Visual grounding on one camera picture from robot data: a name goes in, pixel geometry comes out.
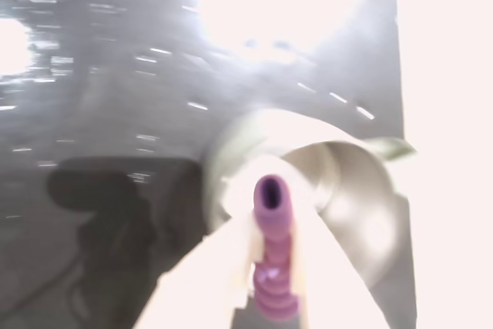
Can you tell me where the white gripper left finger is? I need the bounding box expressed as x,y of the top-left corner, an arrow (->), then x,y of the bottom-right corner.
134,208 -> 260,329

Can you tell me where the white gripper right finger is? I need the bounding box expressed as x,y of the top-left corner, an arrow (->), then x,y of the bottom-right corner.
291,208 -> 418,329

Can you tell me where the purple ribbed pen grip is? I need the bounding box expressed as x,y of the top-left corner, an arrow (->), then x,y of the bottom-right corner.
251,174 -> 300,323

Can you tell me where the steel cup with grey sleeve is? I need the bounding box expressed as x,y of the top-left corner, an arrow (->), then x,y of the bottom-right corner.
203,108 -> 419,296

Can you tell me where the black glossy mat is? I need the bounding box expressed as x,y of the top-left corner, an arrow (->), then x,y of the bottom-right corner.
0,0 -> 406,329

